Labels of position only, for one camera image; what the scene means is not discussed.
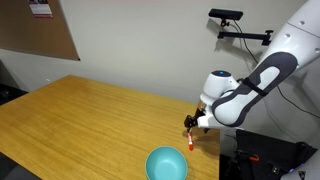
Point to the paper poster on board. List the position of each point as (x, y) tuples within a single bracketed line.
[(40, 8)]

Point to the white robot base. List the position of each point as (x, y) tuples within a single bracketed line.
[(310, 170)]

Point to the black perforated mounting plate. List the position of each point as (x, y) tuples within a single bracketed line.
[(277, 157)]

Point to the teal bowl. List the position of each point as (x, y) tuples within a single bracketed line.
[(166, 163)]

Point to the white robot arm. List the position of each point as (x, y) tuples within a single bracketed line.
[(224, 102)]

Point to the black camera on wall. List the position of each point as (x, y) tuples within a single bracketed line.
[(226, 14)]

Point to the red and white marker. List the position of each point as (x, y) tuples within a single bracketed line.
[(190, 141)]

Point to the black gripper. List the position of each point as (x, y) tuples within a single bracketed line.
[(193, 121)]

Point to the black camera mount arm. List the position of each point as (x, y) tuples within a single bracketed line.
[(265, 38)]

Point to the cork bulletin board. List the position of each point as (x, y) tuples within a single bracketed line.
[(23, 31)]

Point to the orange black clamp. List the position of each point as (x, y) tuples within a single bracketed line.
[(250, 156)]

